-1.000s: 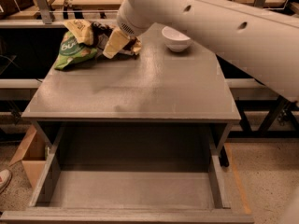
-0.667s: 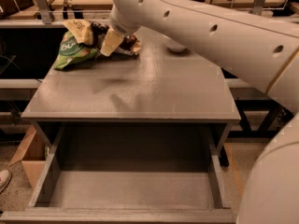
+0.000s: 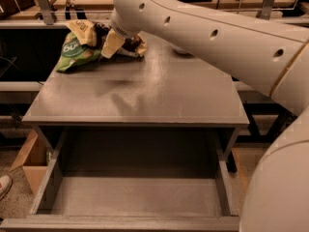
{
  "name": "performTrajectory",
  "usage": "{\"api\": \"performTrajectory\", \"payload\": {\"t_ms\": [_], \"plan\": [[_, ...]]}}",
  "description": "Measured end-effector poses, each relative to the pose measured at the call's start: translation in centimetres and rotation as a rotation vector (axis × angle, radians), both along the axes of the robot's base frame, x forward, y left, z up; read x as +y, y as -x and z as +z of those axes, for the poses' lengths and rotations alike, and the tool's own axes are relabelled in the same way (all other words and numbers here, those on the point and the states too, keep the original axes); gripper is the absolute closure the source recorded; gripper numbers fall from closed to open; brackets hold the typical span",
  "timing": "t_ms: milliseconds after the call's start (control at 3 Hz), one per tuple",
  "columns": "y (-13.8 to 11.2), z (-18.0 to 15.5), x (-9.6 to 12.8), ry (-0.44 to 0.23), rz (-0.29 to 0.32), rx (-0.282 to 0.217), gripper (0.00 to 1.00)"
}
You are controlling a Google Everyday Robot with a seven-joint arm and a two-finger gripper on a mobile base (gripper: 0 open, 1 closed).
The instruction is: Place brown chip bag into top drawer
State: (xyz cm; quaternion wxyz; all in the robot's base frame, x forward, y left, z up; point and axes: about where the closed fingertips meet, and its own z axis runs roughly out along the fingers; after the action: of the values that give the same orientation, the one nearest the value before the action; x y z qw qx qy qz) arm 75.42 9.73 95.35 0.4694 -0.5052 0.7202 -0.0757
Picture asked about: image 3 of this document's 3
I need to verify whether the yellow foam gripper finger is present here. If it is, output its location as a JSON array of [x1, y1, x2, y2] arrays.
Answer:
[[101, 29, 126, 59]]

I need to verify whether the brown chip bag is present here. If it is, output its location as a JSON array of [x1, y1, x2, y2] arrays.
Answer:
[[66, 19, 147, 59]]

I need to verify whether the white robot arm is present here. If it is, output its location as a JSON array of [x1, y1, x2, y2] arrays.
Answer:
[[111, 0, 309, 232]]

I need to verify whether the green chip bag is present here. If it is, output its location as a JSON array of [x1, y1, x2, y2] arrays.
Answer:
[[56, 32, 99, 73]]

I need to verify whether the open grey top drawer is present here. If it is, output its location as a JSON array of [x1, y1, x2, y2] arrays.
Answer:
[[2, 130, 239, 232]]

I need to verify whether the white bowl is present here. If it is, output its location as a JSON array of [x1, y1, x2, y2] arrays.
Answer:
[[171, 44, 189, 55]]

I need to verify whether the grey cabinet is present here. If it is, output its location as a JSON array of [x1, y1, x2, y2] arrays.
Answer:
[[23, 33, 248, 153]]

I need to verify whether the cardboard box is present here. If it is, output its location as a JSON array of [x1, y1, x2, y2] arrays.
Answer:
[[10, 130, 47, 194]]

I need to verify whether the white red shoe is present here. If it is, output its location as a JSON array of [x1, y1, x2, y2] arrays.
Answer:
[[0, 175, 13, 200]]

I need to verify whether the left metal bracket post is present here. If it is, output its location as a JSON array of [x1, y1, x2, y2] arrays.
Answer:
[[37, 0, 55, 25]]

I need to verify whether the metal bracket post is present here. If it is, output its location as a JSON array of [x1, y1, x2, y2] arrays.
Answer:
[[37, 0, 55, 25], [256, 0, 275, 20]]

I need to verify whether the right metal bracket post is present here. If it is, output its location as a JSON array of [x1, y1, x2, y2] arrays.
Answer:
[[256, 0, 275, 20]]

